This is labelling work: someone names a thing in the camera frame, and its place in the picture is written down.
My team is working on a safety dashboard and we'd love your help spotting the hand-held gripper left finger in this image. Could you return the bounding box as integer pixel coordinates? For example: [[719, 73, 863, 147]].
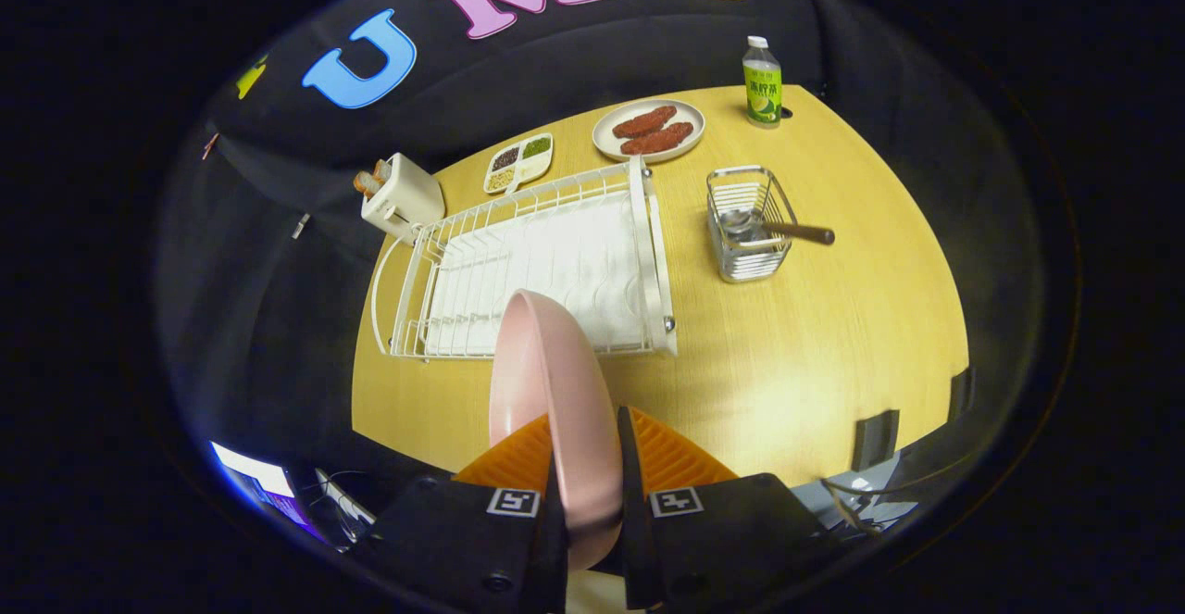
[[356, 413, 570, 614]]

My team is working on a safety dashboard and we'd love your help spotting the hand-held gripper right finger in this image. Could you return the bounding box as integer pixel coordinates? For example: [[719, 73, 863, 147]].
[[616, 405, 839, 613]]

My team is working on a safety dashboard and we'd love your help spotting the pink plate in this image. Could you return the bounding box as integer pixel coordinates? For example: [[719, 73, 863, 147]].
[[489, 289, 624, 573]]

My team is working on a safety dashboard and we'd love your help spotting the white wire dish rack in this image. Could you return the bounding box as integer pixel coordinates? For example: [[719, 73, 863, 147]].
[[370, 157, 679, 361]]

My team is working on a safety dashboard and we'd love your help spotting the metal wire basket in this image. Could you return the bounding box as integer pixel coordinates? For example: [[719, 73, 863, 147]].
[[706, 166, 799, 283]]

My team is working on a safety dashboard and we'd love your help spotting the wooden handle metal spoon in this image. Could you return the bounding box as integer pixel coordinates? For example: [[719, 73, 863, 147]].
[[720, 209, 836, 246]]

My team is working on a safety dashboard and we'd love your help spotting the beige round dish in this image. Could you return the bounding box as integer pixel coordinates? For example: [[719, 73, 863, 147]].
[[592, 99, 706, 164]]

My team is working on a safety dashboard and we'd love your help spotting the white ribbed drain tray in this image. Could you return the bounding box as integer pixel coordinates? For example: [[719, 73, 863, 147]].
[[424, 190, 649, 356]]

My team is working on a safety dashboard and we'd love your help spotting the computer monitor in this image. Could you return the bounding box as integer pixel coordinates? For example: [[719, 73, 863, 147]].
[[208, 441, 320, 541]]

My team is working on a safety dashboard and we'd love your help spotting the white toaster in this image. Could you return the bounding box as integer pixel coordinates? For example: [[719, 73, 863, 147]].
[[359, 153, 445, 246]]

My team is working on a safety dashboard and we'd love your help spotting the white divided seasoning tray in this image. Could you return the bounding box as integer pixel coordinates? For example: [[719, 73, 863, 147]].
[[483, 132, 555, 195]]

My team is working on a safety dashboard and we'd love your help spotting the brown meat patty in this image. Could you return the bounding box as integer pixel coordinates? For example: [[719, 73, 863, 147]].
[[620, 121, 694, 156], [612, 106, 678, 139]]

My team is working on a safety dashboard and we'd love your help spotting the green label drink bottle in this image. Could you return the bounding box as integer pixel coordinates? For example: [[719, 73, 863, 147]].
[[742, 36, 783, 129]]

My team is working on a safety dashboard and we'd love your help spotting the black backdrop cloth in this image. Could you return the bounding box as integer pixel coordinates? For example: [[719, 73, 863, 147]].
[[156, 0, 1019, 476]]

